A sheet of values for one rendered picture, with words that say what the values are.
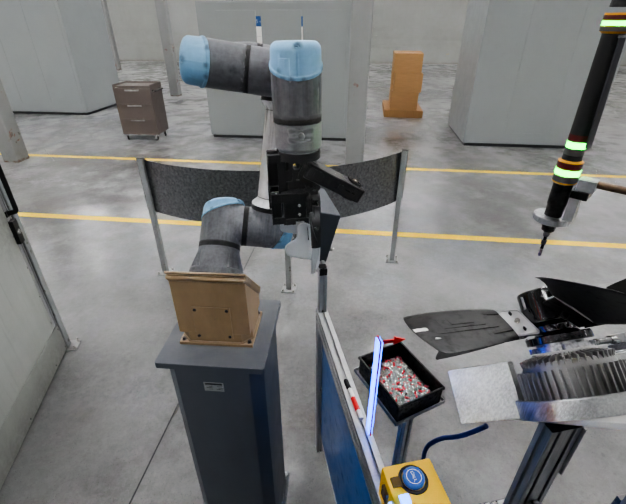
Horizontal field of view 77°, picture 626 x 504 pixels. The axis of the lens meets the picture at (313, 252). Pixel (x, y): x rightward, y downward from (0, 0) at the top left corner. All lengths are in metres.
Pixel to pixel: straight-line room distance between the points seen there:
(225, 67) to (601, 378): 0.95
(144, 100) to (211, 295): 6.52
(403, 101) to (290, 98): 8.50
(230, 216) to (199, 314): 0.28
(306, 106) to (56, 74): 10.01
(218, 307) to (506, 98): 6.53
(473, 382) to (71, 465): 1.89
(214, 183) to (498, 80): 5.29
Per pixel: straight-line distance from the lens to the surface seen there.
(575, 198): 0.91
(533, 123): 7.46
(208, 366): 1.15
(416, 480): 0.86
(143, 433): 2.37
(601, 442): 2.61
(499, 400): 1.13
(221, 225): 1.12
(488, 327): 1.03
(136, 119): 7.62
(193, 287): 1.10
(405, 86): 9.03
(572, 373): 1.04
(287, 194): 0.64
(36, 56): 10.71
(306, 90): 0.61
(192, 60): 0.71
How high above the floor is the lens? 1.81
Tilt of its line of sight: 30 degrees down
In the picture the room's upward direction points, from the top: straight up
